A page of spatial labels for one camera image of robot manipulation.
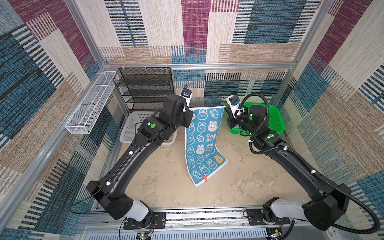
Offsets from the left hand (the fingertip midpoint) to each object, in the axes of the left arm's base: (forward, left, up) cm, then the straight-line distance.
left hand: (186, 107), depth 67 cm
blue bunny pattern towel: (-6, -9, -35) cm, 37 cm away
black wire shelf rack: (+41, +31, -20) cm, 55 cm away
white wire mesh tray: (-2, +49, -7) cm, 49 cm away
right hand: (+3, -19, -3) cm, 20 cm away
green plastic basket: (+17, -60, -33) cm, 71 cm away
